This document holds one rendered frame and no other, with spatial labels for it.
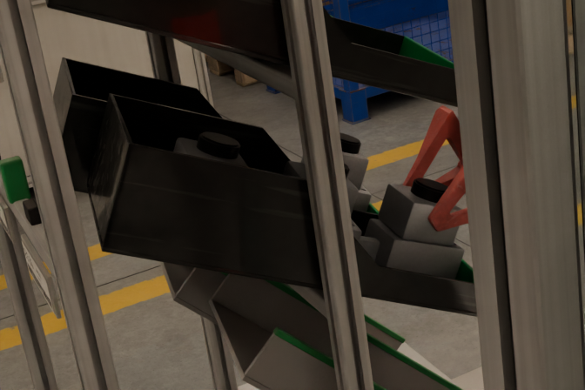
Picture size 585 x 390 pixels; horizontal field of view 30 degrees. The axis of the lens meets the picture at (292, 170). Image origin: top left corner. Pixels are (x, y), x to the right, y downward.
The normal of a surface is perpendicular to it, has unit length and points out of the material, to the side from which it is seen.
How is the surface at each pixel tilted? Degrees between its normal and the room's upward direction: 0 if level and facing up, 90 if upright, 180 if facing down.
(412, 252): 93
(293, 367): 90
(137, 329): 0
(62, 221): 90
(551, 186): 90
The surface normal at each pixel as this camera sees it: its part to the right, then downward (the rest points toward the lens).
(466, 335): -0.15, -0.93
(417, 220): 0.37, 0.33
